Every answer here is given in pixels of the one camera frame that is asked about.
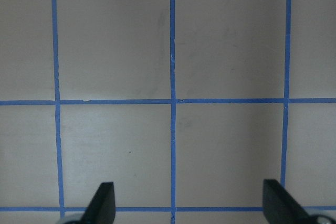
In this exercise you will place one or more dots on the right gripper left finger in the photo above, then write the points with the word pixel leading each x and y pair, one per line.
pixel 102 207

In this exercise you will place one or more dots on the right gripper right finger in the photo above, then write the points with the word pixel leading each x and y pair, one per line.
pixel 279 207

